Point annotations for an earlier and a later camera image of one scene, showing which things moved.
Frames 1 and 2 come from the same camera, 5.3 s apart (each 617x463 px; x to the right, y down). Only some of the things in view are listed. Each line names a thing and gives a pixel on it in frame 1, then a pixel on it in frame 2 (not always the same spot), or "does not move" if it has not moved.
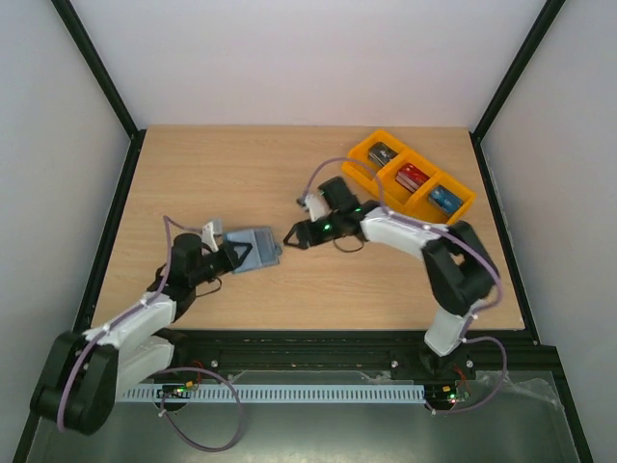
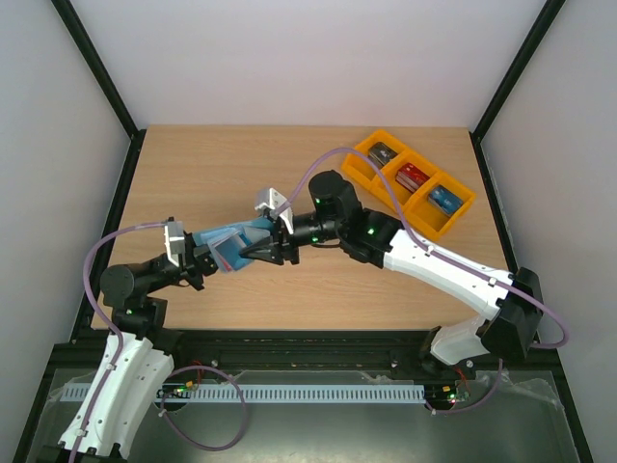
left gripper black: x=232 y=260 -> x=191 y=270
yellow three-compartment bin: x=406 y=182 does not move
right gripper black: x=308 y=232 -> x=284 y=239
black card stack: x=381 y=153 does not move
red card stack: x=410 y=177 does not move
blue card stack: x=444 y=199 does not move
